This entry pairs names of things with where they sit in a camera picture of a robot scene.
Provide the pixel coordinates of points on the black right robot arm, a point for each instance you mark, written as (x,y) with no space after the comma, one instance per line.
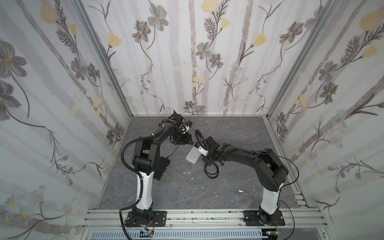
(269,168)

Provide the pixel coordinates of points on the white slotted cable duct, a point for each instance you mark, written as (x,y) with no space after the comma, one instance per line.
(198,234)

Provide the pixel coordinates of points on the white rectangular device box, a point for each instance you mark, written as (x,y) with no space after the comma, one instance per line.
(194,155)

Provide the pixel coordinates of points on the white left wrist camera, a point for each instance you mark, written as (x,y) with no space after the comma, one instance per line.
(184,128)

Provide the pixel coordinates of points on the black power adapter with cable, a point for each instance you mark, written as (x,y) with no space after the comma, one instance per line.
(172,152)

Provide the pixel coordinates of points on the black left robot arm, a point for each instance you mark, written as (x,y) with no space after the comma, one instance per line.
(142,156)

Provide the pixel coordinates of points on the black network switch box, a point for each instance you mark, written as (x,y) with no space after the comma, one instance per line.
(161,167)

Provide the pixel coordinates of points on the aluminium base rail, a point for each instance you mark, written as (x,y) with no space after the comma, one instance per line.
(302,223)

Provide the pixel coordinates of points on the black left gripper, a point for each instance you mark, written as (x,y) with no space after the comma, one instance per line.
(182,138)

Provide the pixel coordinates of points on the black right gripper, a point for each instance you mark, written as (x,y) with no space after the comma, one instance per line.
(207,145)

